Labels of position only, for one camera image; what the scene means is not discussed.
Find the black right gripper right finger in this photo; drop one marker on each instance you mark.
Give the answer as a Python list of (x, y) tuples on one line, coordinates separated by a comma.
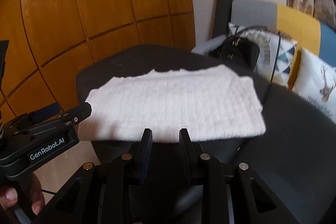
[(187, 150)]

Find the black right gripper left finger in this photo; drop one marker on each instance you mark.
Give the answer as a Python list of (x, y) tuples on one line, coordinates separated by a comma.
[(143, 154)]

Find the white knitted sweater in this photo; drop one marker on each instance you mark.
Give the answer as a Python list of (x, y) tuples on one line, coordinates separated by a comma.
[(214, 103)]

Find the person's left hand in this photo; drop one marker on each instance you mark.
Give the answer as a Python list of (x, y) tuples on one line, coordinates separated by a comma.
[(32, 190)]

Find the black ottoman seat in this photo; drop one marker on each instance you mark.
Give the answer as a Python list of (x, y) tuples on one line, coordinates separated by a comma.
[(295, 156)]

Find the black handbag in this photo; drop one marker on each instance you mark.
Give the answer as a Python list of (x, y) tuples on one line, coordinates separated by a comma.
[(239, 50)]

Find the hedgehog print pillow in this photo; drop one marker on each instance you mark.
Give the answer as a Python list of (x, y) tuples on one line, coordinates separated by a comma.
[(269, 45)]

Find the geometric triangle pattern pillow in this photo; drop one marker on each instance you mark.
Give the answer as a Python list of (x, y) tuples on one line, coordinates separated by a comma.
[(284, 58)]

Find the white deer print pillow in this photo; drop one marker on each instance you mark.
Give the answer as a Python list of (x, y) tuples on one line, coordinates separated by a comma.
[(315, 83)]

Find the black rolled mat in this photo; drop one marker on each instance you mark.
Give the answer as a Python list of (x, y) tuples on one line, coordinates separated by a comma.
[(222, 17)]

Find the grey yellow blue sofa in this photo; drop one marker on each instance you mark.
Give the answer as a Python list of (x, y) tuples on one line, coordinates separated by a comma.
[(288, 23)]

